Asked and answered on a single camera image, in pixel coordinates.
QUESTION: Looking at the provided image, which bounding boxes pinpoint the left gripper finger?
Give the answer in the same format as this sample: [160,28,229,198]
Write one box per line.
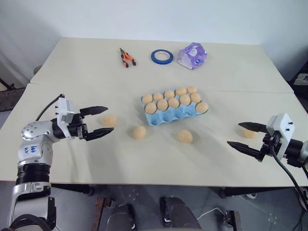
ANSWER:
[79,105,109,118]
[85,127,115,142]

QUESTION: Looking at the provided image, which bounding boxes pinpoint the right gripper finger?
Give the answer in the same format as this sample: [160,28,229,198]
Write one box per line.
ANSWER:
[227,141,263,162]
[238,122,268,133]

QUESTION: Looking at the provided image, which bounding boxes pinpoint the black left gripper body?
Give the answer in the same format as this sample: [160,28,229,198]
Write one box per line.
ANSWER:
[67,113,88,141]

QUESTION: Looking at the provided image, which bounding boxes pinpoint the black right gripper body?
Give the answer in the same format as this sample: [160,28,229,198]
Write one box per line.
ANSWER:
[256,133,281,163]

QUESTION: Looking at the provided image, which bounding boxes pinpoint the blue egg carton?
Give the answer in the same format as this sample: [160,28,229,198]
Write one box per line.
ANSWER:
[141,88,210,127]

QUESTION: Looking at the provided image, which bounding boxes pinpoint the orange black pliers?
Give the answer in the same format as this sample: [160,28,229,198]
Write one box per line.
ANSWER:
[119,47,138,69]

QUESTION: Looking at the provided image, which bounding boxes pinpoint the dark background box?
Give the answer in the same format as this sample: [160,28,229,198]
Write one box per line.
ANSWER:
[290,71,308,92]

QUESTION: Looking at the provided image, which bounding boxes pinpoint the rusty brown metal stand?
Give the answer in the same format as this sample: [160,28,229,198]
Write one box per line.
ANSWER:
[96,196,114,231]

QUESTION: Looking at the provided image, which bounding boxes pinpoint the blue tape roll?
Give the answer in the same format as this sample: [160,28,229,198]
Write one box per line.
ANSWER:
[151,49,174,65]

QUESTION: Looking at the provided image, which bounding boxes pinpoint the small dark rounded shape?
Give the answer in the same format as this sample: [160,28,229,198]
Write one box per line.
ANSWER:
[109,203,137,231]

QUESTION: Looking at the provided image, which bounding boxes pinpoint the large dark rounded shape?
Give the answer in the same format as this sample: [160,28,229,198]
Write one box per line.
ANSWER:
[160,196,202,230]

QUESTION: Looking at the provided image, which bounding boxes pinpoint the purple white tissue pack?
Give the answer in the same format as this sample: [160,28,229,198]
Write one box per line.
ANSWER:
[177,42,208,70]

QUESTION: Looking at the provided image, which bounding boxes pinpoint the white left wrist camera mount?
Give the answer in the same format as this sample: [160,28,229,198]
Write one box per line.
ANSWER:
[55,96,77,138]

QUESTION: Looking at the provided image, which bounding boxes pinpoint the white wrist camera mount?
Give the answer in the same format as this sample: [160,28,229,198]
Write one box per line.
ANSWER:
[266,112,297,159]
[55,96,77,138]

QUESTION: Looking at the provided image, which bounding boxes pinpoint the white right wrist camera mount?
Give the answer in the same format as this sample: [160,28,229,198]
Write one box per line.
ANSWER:
[266,112,297,159]

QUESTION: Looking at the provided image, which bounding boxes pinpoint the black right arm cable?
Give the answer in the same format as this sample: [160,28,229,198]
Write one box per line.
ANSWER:
[269,137,308,212]

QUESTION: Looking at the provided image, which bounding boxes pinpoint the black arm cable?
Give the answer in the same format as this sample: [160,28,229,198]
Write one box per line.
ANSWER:
[35,93,65,122]
[269,137,308,212]

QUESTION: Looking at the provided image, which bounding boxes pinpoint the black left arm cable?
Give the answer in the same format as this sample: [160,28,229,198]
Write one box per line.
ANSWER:
[35,93,65,122]

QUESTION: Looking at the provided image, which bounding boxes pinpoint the black table frame bar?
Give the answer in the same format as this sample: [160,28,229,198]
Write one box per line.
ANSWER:
[51,183,94,196]
[219,186,297,199]

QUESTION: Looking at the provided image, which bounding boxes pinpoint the white floor cable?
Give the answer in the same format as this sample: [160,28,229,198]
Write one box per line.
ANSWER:
[197,207,227,221]

